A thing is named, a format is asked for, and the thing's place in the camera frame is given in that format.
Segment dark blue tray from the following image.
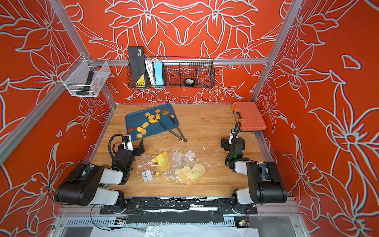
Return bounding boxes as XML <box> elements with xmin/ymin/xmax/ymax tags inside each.
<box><xmin>125</xmin><ymin>104</ymin><xmax>179</xmax><ymax>141</ymax></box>

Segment bag with cream bear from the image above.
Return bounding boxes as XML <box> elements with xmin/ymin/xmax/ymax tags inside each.
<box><xmin>170</xmin><ymin>162</ymin><xmax>212</xmax><ymax>185</ymax></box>

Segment black metal tongs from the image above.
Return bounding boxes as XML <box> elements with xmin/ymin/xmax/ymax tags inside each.
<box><xmin>159</xmin><ymin>115</ymin><xmax>188</xmax><ymax>142</ymax></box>

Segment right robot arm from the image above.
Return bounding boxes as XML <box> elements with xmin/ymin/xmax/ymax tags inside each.
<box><xmin>221</xmin><ymin>121</ymin><xmax>287</xmax><ymax>206</ymax></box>

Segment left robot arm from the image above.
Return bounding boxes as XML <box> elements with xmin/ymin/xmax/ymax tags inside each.
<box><xmin>53</xmin><ymin>134</ymin><xmax>145</xmax><ymax>209</ymax></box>

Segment bag with yellow duck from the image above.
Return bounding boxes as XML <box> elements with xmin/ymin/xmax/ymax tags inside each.
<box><xmin>137</xmin><ymin>149</ymin><xmax>174</xmax><ymax>183</ymax></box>

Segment rectangular yellow cookie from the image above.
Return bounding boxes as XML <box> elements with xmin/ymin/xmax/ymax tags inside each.
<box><xmin>141</xmin><ymin>122</ymin><xmax>150</xmax><ymax>129</ymax></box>

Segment orange tool case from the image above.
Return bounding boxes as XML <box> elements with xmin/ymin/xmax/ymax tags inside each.
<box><xmin>232</xmin><ymin>102</ymin><xmax>267</xmax><ymax>131</ymax></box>

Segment light blue power bank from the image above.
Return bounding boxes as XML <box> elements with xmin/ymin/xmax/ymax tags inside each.
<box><xmin>154</xmin><ymin>61</ymin><xmax>164</xmax><ymax>87</ymax></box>

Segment black box in basket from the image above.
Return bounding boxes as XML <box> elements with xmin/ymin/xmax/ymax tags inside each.
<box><xmin>128</xmin><ymin>46</ymin><xmax>147</xmax><ymax>88</ymax></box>

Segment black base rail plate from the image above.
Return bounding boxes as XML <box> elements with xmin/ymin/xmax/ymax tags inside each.
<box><xmin>100</xmin><ymin>197</ymin><xmax>258</xmax><ymax>227</ymax></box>

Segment dark green screwdriver handle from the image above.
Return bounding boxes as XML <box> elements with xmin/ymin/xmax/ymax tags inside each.
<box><xmin>76</xmin><ymin>71</ymin><xmax>94</xmax><ymax>96</ymax></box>

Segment clear acrylic wall bin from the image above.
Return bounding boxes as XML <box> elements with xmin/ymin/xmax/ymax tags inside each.
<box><xmin>59</xmin><ymin>55</ymin><xmax>111</xmax><ymax>98</ymax></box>

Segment white coiled cable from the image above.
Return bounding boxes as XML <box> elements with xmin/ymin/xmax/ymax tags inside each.
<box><xmin>145</xmin><ymin>58</ymin><xmax>158</xmax><ymax>87</ymax></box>

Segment black wire wall basket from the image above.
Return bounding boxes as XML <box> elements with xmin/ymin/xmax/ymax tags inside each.
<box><xmin>126</xmin><ymin>58</ymin><xmax>216</xmax><ymax>89</ymax></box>

